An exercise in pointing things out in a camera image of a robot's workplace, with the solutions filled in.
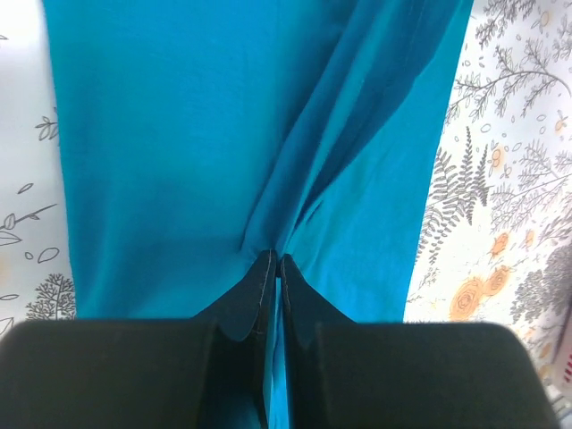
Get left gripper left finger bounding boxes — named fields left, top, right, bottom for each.
left=1, top=250, right=278, bottom=428

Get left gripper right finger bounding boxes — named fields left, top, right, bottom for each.
left=280, top=256, right=559, bottom=428

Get blue t shirt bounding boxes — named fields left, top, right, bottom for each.
left=42, top=0, right=475, bottom=429

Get floral patterned table mat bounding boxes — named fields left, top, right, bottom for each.
left=1, top=1, right=571, bottom=410

